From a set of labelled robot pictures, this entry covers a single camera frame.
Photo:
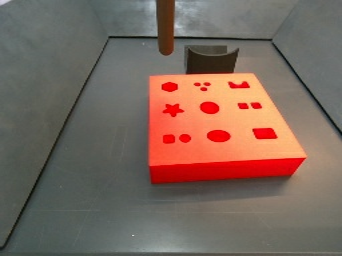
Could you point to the red shape-sorter block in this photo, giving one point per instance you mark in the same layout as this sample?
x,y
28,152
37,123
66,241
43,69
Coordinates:
x,y
215,129

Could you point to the dark grey curved holder block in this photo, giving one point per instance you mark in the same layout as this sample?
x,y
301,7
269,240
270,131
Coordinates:
x,y
210,59

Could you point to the brown oval peg rod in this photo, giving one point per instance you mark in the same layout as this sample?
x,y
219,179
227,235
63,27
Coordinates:
x,y
164,18

